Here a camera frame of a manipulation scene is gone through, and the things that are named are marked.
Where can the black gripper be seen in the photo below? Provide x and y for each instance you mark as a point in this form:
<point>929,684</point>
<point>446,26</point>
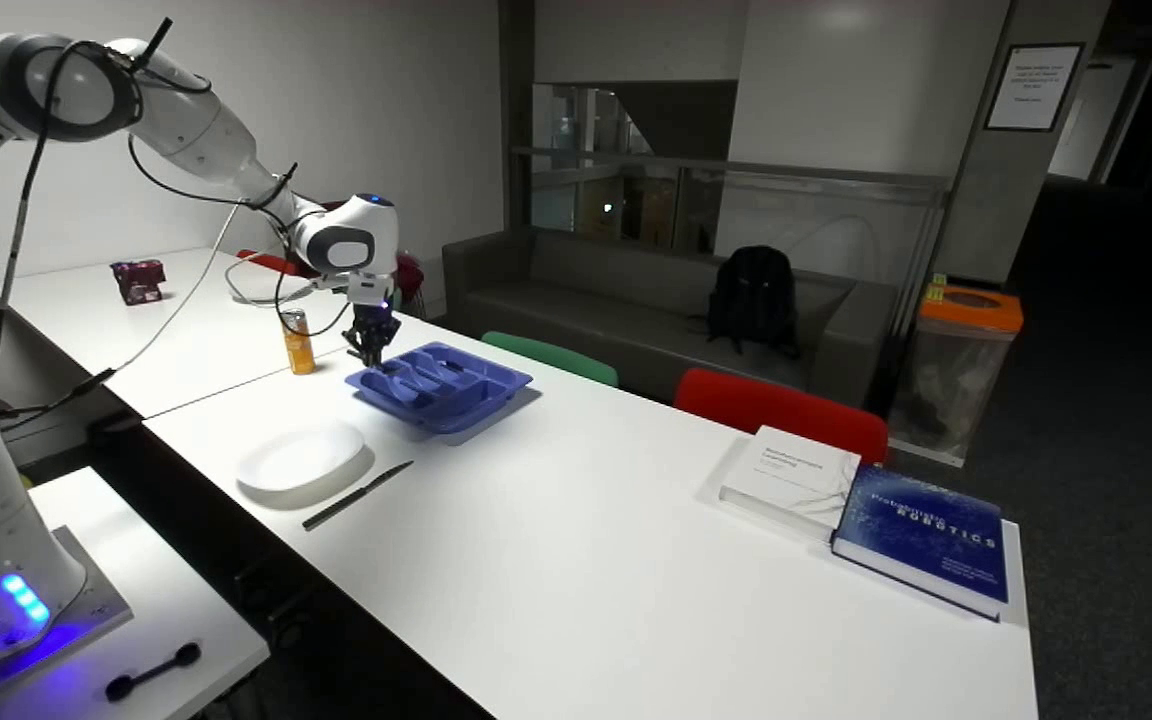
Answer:
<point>375,324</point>

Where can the framed wall notice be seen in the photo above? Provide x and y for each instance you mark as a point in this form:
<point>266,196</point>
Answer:
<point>1033,85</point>

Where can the glass balustrade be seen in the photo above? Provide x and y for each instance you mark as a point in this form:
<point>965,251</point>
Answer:
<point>842,205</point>

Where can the red chair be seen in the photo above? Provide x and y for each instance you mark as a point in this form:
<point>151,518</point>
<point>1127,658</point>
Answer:
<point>777,404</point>

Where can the white side table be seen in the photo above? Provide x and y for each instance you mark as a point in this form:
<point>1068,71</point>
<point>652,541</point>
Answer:
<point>190,600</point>

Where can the orange lidded waste bin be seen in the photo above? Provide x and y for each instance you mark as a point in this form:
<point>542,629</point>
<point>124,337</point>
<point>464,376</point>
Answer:
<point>959,361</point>

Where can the green chair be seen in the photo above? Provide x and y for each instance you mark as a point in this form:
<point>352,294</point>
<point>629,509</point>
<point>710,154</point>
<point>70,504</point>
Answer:
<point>551,354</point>

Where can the blue book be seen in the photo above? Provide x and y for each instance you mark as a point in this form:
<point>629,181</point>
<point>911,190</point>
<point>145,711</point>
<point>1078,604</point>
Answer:
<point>929,532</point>

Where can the white plate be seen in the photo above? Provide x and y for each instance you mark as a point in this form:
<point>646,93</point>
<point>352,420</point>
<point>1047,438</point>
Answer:
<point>300,464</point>

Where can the blue plastic cutlery tray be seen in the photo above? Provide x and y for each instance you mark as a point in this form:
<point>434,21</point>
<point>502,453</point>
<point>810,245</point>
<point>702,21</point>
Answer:
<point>451,394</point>

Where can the white book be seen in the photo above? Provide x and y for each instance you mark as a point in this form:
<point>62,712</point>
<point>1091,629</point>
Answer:
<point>783,478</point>

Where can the black table knife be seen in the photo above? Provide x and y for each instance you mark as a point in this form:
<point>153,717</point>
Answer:
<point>357,497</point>

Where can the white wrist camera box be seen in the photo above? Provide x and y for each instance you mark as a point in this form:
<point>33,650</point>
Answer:
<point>363,289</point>

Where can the grey robot mounting plate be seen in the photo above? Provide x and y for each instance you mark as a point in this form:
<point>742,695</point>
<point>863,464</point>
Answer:
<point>62,625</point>

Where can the black backpack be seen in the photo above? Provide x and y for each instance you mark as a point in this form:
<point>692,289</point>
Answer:
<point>755,301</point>

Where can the orange drink can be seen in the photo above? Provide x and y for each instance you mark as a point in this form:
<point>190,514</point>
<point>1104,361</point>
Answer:
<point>296,348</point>

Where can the black dumbbell shaped tool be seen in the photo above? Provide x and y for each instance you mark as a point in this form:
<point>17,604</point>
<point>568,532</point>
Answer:
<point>153,671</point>

